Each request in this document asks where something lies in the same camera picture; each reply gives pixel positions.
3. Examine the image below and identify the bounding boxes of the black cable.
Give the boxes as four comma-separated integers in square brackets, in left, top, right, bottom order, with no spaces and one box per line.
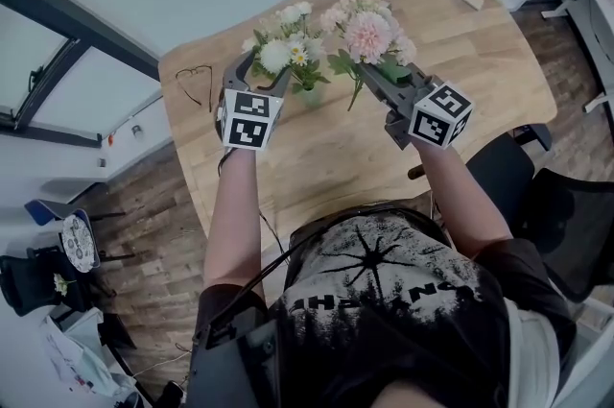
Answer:
[210,223,332,335]

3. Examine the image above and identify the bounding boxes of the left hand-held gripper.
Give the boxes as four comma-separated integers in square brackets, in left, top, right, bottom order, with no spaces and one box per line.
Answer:
[215,49,294,154]

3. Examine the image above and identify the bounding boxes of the pale green vase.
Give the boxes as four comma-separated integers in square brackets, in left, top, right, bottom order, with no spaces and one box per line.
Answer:
[292,82,323,108]

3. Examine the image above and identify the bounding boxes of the round patterned cushion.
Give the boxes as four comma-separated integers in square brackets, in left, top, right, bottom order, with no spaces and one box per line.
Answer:
[60,214,96,273]

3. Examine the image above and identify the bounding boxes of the white desk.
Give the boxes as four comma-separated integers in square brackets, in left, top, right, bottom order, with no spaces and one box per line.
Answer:
[541,0,614,114]

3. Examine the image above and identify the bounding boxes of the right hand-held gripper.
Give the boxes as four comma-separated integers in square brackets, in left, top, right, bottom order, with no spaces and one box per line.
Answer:
[358,62,476,153]

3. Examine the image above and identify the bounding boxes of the blue chair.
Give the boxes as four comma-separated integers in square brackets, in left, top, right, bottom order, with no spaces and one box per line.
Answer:
[23,199,135,273]

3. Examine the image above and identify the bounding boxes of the white plastic bag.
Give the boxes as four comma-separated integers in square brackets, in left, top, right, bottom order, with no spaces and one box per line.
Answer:
[40,307,145,408]

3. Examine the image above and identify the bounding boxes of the black office chair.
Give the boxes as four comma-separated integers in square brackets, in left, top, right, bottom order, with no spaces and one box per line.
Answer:
[407,132,614,304]

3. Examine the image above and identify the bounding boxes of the white flower bouquet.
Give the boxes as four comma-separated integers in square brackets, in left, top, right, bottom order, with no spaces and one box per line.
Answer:
[241,1,332,93]

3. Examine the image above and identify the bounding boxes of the grey waist pack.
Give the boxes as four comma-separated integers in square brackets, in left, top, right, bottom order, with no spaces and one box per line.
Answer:
[186,304,284,408]

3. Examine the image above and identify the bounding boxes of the black-framed window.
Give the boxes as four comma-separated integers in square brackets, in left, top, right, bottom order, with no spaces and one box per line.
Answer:
[0,0,162,148]

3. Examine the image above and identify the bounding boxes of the person's left forearm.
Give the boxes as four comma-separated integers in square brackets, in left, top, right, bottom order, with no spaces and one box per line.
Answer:
[203,146,264,301]

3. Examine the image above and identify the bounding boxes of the thin-framed eyeglasses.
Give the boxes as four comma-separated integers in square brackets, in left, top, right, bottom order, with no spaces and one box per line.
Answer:
[175,64,215,113]

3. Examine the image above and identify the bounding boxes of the person's black printed t-shirt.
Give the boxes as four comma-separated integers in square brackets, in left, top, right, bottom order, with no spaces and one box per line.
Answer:
[268,208,577,408]

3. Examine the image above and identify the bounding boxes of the pink flower bouquet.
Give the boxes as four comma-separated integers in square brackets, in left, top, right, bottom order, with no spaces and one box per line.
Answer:
[319,0,418,112]

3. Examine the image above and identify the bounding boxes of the person's right forearm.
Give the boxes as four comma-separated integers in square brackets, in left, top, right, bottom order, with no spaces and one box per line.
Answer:
[412,139,514,261]

